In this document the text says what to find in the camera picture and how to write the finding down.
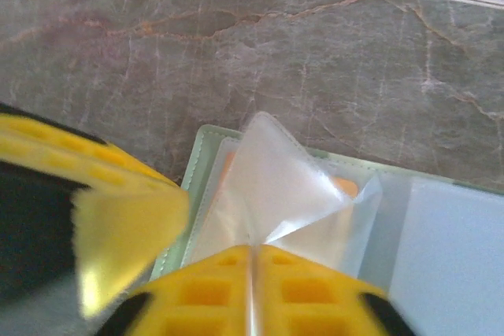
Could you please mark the pale green card holder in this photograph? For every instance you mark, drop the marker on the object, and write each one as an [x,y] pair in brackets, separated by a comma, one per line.
[204,147]

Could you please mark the gold orange credit card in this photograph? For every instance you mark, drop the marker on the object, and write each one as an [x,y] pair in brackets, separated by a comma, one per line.
[346,187]

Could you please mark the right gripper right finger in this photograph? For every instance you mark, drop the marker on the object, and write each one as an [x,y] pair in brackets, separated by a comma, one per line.
[315,300]

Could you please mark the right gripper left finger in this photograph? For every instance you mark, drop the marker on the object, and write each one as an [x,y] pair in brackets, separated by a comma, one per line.
[204,296]

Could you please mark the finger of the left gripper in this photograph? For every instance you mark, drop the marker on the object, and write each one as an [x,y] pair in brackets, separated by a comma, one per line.
[126,226]
[78,151]

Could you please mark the light blue card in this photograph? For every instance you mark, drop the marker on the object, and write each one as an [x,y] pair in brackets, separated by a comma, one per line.
[453,253]

